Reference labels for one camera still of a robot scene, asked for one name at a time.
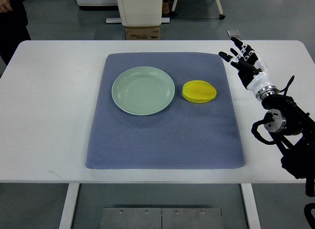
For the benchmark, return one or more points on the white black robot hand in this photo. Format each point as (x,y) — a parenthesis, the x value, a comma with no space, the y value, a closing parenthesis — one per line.
(252,69)

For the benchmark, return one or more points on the yellow starfruit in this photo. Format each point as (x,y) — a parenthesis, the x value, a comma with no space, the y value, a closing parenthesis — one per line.
(198,91)

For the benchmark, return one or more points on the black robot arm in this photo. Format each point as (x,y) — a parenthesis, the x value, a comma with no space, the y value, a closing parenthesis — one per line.
(292,130)

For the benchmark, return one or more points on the light green plate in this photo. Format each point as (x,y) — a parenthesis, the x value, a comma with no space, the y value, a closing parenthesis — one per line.
(143,91)

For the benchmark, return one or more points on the grey metal floor plate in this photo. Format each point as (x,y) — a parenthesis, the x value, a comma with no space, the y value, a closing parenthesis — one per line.
(162,218)

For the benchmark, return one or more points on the blue grey quilted mat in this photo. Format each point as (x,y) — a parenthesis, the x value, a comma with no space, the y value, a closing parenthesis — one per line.
(184,135)

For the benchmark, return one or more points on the white chair leg with castor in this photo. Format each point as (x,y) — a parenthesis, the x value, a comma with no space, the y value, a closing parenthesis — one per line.
(218,3)

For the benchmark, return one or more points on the brown cardboard box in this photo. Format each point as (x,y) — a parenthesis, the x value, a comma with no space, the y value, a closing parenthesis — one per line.
(142,33)

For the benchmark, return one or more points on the white table right leg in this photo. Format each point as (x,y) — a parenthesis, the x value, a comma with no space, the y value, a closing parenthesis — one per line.
(250,206)

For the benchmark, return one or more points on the white table leg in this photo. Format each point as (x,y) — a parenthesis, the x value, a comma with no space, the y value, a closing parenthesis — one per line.
(69,206)
(250,206)

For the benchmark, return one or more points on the white table left leg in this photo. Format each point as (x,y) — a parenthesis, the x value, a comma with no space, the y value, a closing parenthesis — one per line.
(69,206)

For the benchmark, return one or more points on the person in dark clothes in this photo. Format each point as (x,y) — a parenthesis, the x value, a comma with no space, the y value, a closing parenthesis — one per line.
(13,27)

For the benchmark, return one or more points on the white machine pedestal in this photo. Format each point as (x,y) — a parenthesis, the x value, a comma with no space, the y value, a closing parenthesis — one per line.
(139,13)

